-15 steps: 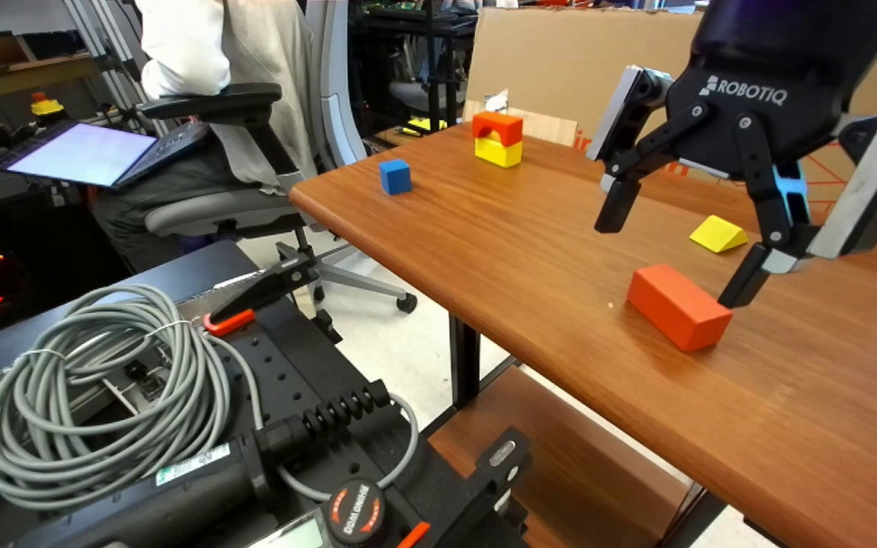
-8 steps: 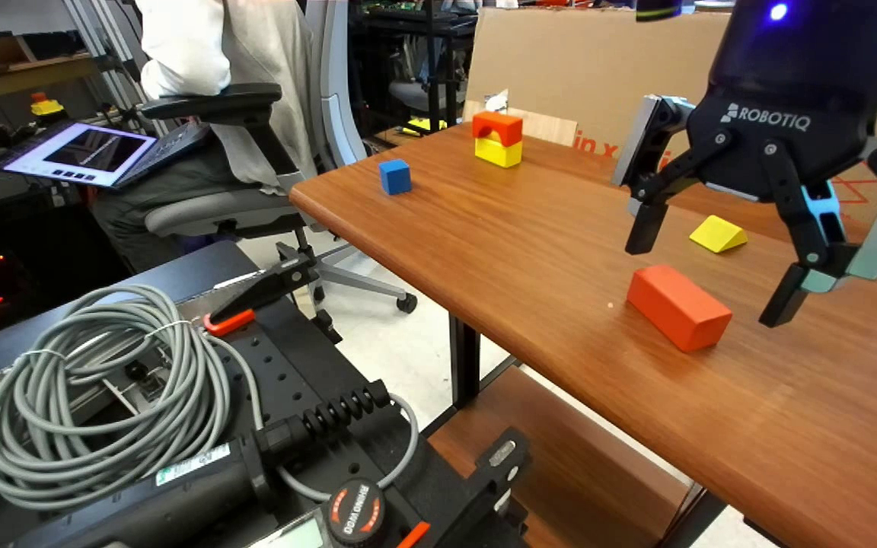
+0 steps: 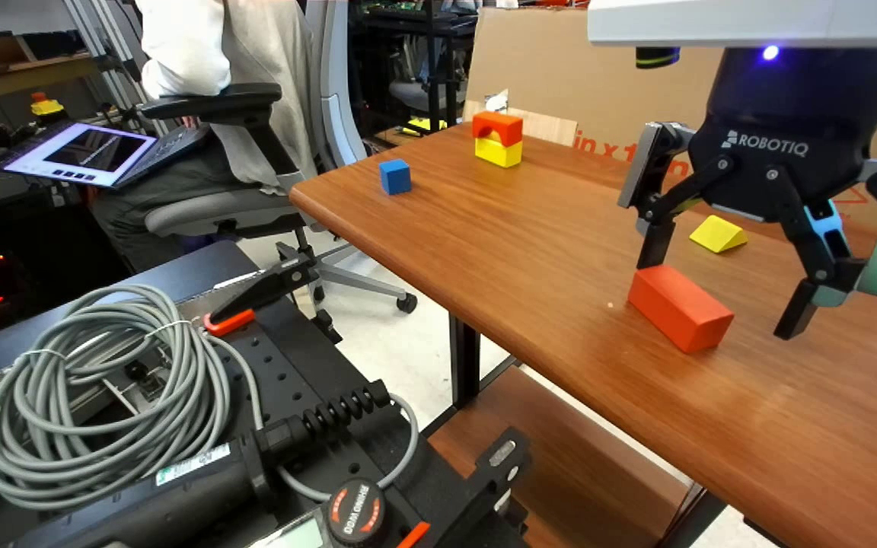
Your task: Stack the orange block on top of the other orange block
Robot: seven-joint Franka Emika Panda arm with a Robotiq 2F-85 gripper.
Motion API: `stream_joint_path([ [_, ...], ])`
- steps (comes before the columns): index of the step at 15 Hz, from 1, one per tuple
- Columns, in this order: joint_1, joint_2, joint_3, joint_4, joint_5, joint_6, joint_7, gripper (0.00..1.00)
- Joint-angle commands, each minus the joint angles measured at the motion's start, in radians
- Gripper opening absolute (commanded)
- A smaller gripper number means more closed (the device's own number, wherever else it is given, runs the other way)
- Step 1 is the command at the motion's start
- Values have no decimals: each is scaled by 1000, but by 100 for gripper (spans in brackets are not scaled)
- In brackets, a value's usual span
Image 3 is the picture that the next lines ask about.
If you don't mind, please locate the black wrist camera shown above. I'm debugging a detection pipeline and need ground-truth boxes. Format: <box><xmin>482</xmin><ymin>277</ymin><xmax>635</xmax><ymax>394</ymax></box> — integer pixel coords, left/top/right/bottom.
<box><xmin>632</xmin><ymin>42</ymin><xmax>681</xmax><ymax>75</ymax></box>

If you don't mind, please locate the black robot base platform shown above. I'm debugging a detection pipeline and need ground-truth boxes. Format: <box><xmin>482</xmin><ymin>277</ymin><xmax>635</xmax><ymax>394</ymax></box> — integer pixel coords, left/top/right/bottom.
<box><xmin>0</xmin><ymin>238</ymin><xmax>532</xmax><ymax>548</ymax></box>

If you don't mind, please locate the black table leg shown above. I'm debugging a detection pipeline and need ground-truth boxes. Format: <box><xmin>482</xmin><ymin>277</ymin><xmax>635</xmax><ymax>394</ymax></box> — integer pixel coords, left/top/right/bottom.
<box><xmin>448</xmin><ymin>314</ymin><xmax>484</xmax><ymax>407</ymax></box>

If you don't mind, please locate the brown wooden lower shelf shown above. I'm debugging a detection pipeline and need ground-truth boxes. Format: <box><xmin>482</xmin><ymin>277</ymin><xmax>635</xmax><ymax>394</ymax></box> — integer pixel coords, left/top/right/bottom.
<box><xmin>423</xmin><ymin>362</ymin><xmax>695</xmax><ymax>548</ymax></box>

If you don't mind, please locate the orange arch wooden block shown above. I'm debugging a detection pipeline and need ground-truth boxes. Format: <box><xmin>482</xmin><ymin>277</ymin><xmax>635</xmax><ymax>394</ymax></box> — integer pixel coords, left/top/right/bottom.
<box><xmin>468</xmin><ymin>109</ymin><xmax>528</xmax><ymax>147</ymax></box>

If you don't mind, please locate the grey office chair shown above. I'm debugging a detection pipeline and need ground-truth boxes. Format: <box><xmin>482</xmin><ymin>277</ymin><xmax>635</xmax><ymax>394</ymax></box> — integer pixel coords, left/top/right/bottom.
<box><xmin>86</xmin><ymin>0</ymin><xmax>419</xmax><ymax>318</ymax></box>

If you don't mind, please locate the yellow red emergency stop button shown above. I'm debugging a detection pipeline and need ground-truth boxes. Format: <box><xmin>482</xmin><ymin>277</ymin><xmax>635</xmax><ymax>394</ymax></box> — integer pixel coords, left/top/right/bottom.
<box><xmin>26</xmin><ymin>89</ymin><xmax>66</xmax><ymax>120</ymax></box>

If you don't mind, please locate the tablet with lit screen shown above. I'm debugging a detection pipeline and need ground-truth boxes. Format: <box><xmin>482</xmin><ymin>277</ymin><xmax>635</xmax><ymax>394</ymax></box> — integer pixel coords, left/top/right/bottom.
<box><xmin>0</xmin><ymin>120</ymin><xmax>199</xmax><ymax>192</ymax></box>

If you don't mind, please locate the thick black ribbed cable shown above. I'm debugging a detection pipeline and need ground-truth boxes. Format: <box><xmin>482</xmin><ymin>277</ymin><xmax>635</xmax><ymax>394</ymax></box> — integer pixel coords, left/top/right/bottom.
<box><xmin>254</xmin><ymin>377</ymin><xmax>401</xmax><ymax>461</ymax></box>

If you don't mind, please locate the blue wooden cube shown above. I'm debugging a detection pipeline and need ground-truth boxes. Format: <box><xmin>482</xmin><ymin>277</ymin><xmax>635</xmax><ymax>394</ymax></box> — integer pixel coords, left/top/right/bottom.
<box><xmin>377</xmin><ymin>156</ymin><xmax>415</xmax><ymax>199</ymax></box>

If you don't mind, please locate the grey coiled cable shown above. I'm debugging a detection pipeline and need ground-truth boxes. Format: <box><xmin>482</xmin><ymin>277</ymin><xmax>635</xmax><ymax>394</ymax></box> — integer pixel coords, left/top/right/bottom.
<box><xmin>0</xmin><ymin>282</ymin><xmax>268</xmax><ymax>514</ymax></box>

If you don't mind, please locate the black clamp orange handle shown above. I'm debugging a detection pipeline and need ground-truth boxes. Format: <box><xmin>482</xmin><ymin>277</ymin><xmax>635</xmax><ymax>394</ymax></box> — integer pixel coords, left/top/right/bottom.
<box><xmin>199</xmin><ymin>252</ymin><xmax>344</xmax><ymax>343</ymax></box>

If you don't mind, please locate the round black orange knob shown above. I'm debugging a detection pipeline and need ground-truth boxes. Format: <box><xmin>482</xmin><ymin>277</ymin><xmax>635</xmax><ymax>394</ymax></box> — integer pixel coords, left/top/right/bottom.
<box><xmin>321</xmin><ymin>479</ymin><xmax>389</xmax><ymax>545</ymax></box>

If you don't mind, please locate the person in white shirt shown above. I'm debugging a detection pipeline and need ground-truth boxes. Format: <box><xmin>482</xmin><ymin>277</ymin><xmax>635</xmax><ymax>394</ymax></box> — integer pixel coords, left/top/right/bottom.
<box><xmin>135</xmin><ymin>0</ymin><xmax>323</xmax><ymax>192</ymax></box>

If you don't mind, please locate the yellow wedge wooden block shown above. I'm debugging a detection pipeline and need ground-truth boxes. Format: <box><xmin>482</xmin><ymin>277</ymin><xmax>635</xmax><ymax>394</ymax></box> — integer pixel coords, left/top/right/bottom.
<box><xmin>688</xmin><ymin>215</ymin><xmax>748</xmax><ymax>256</ymax></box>

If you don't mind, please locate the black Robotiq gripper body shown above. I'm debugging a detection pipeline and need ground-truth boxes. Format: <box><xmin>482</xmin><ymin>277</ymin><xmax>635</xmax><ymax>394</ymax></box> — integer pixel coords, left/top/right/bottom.
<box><xmin>688</xmin><ymin>42</ymin><xmax>877</xmax><ymax>224</ymax></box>

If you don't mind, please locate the large cardboard box red print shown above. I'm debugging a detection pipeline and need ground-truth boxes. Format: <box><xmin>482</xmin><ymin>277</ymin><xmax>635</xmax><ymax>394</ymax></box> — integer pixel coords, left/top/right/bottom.
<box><xmin>463</xmin><ymin>8</ymin><xmax>877</xmax><ymax>246</ymax></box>

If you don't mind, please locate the orange rectangular wooden block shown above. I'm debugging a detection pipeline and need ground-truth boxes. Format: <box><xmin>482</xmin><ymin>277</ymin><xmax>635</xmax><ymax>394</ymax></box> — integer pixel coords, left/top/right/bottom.
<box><xmin>625</xmin><ymin>263</ymin><xmax>738</xmax><ymax>357</ymax></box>

